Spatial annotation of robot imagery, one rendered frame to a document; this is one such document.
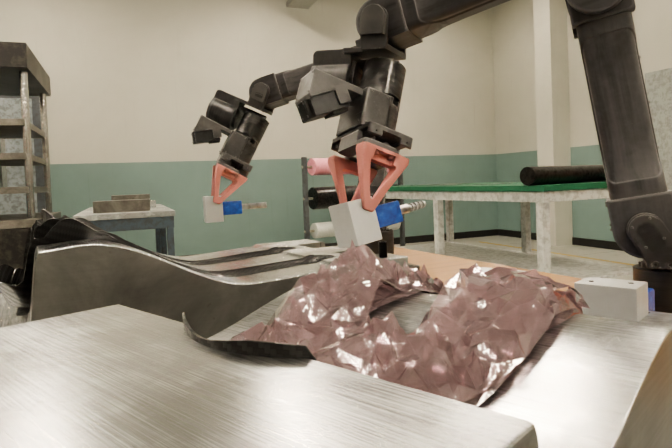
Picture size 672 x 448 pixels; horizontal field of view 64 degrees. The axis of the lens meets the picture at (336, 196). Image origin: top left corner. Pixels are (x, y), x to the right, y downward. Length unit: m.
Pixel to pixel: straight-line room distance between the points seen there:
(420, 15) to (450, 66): 7.98
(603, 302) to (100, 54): 6.98
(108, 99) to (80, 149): 0.69
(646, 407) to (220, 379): 0.19
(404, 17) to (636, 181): 0.33
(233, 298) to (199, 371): 0.32
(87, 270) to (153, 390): 0.30
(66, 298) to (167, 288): 0.08
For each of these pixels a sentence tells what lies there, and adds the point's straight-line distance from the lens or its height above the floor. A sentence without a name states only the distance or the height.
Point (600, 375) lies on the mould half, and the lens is 0.29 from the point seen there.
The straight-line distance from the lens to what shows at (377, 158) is 0.65.
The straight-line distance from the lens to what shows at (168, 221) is 4.26.
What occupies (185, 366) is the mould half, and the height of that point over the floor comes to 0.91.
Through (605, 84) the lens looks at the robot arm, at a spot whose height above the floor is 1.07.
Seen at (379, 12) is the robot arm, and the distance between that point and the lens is 0.70.
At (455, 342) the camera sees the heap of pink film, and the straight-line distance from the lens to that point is 0.30.
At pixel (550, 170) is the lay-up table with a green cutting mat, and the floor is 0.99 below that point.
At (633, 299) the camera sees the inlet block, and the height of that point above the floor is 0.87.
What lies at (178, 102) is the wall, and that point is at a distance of 7.19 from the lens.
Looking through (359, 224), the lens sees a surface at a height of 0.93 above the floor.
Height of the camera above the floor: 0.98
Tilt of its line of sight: 2 degrees down
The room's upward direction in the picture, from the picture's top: 2 degrees counter-clockwise
